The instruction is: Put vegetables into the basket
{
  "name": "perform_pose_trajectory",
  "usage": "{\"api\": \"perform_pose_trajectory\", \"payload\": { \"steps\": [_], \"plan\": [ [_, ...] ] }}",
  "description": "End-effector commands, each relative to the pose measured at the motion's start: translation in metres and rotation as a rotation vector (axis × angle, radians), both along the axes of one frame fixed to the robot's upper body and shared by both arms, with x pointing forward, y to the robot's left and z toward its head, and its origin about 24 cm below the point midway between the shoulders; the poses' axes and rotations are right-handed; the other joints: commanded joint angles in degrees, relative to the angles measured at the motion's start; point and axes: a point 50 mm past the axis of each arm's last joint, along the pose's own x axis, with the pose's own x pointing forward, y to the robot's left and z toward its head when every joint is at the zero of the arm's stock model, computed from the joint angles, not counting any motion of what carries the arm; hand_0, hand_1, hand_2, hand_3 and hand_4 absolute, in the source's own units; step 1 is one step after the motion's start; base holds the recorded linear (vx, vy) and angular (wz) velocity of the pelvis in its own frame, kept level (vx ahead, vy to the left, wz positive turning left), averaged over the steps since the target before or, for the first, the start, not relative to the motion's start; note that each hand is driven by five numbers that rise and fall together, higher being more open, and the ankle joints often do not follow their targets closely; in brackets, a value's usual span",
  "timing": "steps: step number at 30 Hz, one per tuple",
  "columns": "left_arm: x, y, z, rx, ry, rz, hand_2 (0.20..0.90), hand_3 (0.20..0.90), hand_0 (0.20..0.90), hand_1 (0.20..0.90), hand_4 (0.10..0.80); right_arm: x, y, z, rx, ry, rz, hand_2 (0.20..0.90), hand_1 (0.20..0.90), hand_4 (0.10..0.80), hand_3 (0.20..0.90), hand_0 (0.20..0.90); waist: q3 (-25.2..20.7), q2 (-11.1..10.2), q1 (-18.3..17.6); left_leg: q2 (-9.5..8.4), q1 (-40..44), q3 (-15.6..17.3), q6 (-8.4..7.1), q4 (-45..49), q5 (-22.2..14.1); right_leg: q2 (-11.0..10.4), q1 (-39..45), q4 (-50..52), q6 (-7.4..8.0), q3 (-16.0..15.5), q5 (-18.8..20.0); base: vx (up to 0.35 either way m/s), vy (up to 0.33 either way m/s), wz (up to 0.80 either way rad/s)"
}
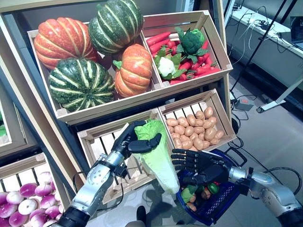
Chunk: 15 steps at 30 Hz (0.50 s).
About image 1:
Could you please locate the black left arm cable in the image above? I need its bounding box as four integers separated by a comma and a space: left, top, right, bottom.
72, 174, 125, 212

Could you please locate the large orange pumpkin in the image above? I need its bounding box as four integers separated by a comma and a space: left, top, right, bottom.
33, 17, 99, 70

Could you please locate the green striped pumpkin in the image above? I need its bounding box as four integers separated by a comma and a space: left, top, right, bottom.
89, 0, 144, 55
48, 58, 116, 113

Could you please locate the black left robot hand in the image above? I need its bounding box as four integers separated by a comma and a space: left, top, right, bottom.
110, 120, 163, 159

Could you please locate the black round object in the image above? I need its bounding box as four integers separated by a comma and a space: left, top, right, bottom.
231, 117, 240, 136

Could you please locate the wooden slatted cabbage crate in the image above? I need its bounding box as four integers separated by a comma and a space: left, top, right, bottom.
77, 107, 171, 205

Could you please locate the wooden carrot crate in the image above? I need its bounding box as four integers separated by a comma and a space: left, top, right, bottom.
141, 10, 234, 90

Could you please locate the large tan potato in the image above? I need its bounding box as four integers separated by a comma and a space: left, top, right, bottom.
204, 128, 217, 142

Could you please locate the green white napa cabbage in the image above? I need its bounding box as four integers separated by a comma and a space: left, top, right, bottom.
181, 184, 199, 204
134, 119, 180, 195

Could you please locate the small orange pumpkin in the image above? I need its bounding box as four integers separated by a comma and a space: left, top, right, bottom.
113, 44, 153, 99

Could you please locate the black floor cable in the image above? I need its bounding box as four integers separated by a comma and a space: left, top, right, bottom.
224, 134, 272, 171

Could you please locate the wooden pepper crate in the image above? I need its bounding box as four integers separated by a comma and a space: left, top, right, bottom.
0, 78, 40, 159

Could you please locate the white cauliflower with leaves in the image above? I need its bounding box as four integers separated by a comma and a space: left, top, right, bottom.
154, 46, 188, 80

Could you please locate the blue plastic shopping basket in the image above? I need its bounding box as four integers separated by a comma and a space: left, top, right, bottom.
175, 146, 253, 227

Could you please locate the white desk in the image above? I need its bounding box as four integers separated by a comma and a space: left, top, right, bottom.
224, 4, 303, 62

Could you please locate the black stand pole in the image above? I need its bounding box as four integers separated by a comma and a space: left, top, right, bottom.
231, 0, 292, 92

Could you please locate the dark green broccoli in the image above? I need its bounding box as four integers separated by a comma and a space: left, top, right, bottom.
175, 26, 209, 64

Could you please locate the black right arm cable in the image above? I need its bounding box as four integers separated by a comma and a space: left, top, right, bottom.
262, 166, 303, 198

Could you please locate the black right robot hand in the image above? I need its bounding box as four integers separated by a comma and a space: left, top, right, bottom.
170, 148, 234, 189

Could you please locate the wooden pumpkin crate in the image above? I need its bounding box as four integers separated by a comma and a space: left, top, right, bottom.
27, 22, 166, 126

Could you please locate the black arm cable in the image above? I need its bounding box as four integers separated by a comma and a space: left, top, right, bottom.
72, 174, 125, 212
262, 166, 303, 198

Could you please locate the white table leg with caster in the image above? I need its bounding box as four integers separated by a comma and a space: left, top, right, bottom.
257, 78, 303, 114

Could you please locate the wooden potato crate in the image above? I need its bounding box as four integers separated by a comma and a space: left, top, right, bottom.
157, 88, 237, 152

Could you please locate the green bell pepper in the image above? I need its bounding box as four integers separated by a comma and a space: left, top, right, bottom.
207, 183, 221, 195
0, 111, 7, 138

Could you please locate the grey box with orange label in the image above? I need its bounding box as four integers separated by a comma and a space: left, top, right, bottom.
236, 99, 254, 112

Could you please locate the black left robot foot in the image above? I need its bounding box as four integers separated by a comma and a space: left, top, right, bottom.
136, 205, 147, 224

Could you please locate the wooden display shelf frame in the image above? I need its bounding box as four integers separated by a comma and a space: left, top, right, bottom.
0, 0, 232, 213

